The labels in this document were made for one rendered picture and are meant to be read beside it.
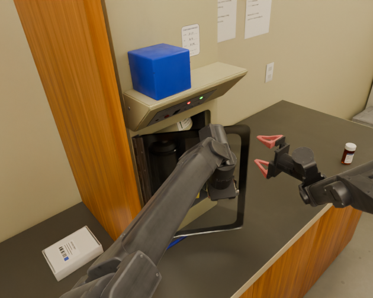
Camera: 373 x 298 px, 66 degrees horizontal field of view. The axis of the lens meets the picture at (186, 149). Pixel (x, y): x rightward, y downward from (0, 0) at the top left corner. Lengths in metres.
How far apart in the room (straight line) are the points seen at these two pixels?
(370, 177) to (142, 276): 0.34
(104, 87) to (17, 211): 0.80
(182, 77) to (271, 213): 0.69
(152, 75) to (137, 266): 0.41
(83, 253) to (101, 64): 0.67
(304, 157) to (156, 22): 0.52
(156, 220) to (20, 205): 0.91
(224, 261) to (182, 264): 0.13
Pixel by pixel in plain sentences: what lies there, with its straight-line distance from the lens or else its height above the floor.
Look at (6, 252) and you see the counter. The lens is 1.24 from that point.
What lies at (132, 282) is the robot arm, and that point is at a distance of 0.31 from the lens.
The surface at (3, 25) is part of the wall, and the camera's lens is 1.05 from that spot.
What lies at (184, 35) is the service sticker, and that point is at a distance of 0.78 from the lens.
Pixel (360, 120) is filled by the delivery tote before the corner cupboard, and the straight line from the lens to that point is 3.40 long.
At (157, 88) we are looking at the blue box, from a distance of 0.62.
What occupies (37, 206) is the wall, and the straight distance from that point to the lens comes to 1.28.
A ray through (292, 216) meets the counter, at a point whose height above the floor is 0.94.
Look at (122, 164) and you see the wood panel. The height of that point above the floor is 1.39.
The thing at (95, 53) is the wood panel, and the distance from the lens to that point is 0.56.
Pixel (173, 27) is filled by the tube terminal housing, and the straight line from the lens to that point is 0.76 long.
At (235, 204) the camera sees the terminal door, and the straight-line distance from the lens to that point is 0.94.
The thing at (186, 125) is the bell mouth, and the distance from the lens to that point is 0.89.
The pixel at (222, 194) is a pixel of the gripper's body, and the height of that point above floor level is 1.27.
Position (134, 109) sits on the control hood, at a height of 1.48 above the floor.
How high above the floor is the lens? 1.76
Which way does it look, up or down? 33 degrees down
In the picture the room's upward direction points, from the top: 4 degrees counter-clockwise
